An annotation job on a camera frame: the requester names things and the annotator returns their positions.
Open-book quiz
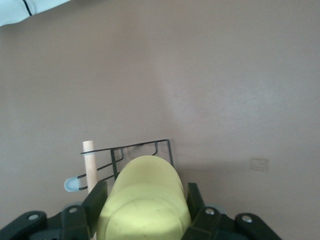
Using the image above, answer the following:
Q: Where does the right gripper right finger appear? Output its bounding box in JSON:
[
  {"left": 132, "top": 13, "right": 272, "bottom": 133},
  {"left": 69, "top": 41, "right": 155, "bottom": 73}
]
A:
[{"left": 182, "top": 182, "right": 279, "bottom": 240}]

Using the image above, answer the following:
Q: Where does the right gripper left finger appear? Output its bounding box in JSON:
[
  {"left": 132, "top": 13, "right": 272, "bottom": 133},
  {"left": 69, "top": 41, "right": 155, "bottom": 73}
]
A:
[{"left": 0, "top": 180, "right": 109, "bottom": 240}]

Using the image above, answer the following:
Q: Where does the black wire cup holder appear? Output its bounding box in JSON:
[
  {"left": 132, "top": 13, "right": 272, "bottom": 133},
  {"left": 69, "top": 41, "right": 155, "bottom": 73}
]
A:
[{"left": 64, "top": 138, "right": 176, "bottom": 198}]

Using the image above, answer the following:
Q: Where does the yellow plastic cup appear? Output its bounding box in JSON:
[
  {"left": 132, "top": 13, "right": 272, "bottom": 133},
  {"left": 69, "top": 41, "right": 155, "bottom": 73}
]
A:
[{"left": 96, "top": 154, "right": 193, "bottom": 240}]

